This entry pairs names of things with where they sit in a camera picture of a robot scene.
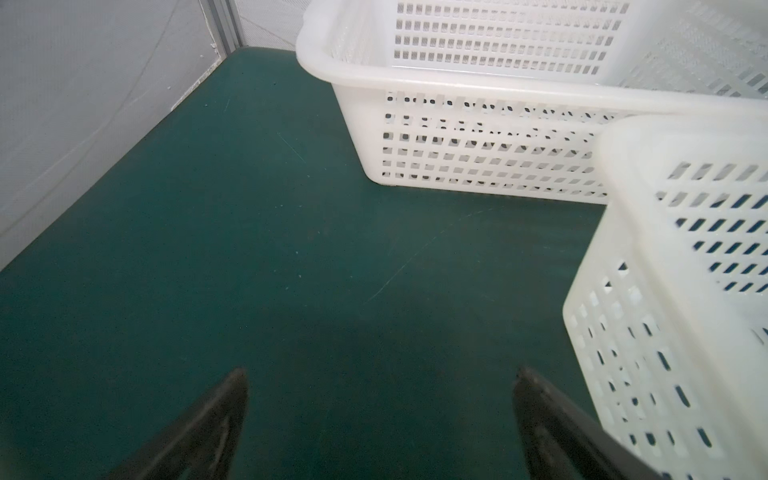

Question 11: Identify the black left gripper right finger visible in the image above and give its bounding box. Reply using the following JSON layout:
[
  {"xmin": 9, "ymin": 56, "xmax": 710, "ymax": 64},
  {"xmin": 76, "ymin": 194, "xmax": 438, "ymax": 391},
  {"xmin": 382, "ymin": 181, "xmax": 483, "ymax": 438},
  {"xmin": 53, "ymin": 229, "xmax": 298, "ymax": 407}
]
[{"xmin": 512, "ymin": 367, "xmax": 660, "ymax": 479}]

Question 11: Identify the white plastic basket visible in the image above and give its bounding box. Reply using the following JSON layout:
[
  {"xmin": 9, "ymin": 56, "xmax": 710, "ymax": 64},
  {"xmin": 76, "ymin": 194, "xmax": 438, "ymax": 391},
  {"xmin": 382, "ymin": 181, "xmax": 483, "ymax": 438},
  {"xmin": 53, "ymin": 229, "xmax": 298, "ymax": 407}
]
[
  {"xmin": 296, "ymin": 1, "xmax": 767, "ymax": 204},
  {"xmin": 563, "ymin": 116, "xmax": 767, "ymax": 479}
]

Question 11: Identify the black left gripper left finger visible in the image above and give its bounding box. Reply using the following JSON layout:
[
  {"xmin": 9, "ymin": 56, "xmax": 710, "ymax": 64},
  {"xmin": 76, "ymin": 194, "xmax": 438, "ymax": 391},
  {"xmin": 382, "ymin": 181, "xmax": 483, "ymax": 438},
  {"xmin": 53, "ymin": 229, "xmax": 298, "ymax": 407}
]
[{"xmin": 103, "ymin": 367, "xmax": 249, "ymax": 479}]

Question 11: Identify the white plastic basket near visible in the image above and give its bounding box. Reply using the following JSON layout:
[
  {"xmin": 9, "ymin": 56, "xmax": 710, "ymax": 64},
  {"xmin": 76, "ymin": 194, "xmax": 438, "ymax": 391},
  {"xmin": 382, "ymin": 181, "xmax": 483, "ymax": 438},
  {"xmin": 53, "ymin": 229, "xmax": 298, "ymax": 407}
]
[{"xmin": 563, "ymin": 116, "xmax": 767, "ymax": 479}]

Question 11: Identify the white plastic basket far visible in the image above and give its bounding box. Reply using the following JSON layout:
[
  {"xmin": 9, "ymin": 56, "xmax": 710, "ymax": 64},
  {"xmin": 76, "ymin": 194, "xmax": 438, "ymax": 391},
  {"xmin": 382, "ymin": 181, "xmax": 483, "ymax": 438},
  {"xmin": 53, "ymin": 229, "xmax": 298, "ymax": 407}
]
[{"xmin": 296, "ymin": 1, "xmax": 767, "ymax": 204}]

